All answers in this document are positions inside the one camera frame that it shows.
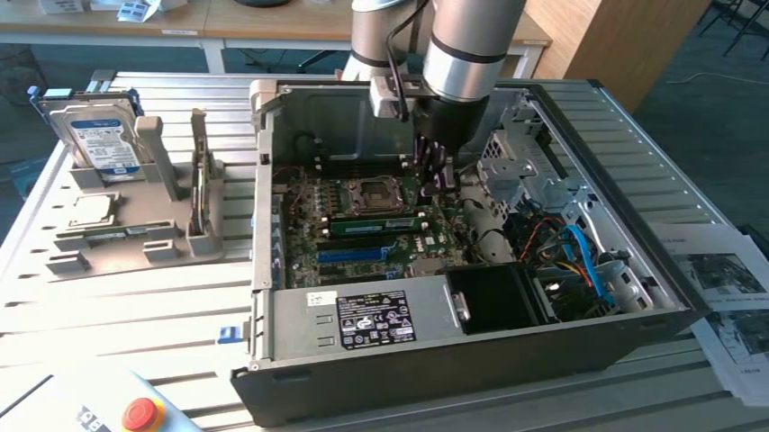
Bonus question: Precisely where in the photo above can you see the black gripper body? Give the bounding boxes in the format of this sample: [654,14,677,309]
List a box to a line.
[412,94,491,153]

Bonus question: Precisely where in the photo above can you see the green RAM stick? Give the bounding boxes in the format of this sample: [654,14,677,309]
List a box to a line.
[81,227,151,240]
[328,217,420,238]

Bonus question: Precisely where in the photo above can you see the CPU socket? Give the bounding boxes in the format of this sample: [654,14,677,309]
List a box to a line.
[338,176,404,216]

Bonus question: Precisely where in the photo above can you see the silver disk bay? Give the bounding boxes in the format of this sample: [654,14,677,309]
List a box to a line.
[475,129,657,314]

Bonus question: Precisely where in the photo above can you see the black expansion slot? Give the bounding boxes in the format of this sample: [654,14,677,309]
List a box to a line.
[316,239,392,252]

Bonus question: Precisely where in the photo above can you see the blue expansion slot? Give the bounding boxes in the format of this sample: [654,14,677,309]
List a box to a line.
[316,248,391,266]

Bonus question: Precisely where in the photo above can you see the green motherboard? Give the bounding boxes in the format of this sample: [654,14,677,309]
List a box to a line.
[269,173,486,290]

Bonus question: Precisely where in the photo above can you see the wooden cabinet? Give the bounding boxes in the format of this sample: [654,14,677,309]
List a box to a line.
[522,0,711,114]

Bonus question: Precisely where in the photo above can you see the black power supply label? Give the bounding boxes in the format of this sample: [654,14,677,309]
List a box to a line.
[338,291,416,352]

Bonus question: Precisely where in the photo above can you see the graphics card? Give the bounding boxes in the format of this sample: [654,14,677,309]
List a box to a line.
[187,107,216,236]

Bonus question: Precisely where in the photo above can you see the grey power supply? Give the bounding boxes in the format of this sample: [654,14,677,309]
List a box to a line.
[268,275,471,362]

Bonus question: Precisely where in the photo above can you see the black open PC case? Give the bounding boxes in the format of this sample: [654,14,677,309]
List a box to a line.
[229,77,715,428]

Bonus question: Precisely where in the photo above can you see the printed paper sheets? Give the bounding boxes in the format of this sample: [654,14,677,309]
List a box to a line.
[646,220,769,407]

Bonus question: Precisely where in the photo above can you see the black chair legs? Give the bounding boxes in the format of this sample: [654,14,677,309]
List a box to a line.
[698,0,769,56]

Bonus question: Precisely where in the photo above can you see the grey parts rack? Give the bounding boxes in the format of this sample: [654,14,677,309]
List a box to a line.
[42,107,228,279]

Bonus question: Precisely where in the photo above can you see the hard disk with blue label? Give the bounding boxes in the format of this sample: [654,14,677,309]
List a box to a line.
[37,91,152,177]

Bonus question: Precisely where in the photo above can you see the silver CPU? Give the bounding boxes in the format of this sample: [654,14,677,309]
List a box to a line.
[67,194,116,230]

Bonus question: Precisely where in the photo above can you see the white printed paper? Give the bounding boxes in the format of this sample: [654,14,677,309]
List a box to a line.
[115,0,159,23]

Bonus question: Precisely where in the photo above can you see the white box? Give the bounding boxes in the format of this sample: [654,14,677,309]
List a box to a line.
[37,0,92,15]

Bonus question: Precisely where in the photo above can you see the red emergency stop button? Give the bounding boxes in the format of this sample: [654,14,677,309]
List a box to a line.
[120,397,168,432]

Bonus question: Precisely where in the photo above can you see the grey control box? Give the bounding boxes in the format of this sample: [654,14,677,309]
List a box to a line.
[0,363,200,432]

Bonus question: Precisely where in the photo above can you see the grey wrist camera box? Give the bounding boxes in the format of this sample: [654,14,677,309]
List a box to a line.
[367,75,416,121]

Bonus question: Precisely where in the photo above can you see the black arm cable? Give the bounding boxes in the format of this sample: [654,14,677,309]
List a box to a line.
[386,0,431,123]

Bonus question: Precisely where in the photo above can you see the red wire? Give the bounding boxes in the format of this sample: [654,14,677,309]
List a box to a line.
[516,217,567,263]

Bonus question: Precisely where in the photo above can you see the blue wire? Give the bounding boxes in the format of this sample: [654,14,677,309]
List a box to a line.
[558,223,617,308]

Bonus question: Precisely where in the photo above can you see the wooden desk white frame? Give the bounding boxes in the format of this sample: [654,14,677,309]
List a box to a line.
[0,0,552,76]

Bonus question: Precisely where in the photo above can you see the blue disk bracket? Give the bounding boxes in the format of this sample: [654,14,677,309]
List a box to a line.
[25,85,75,107]

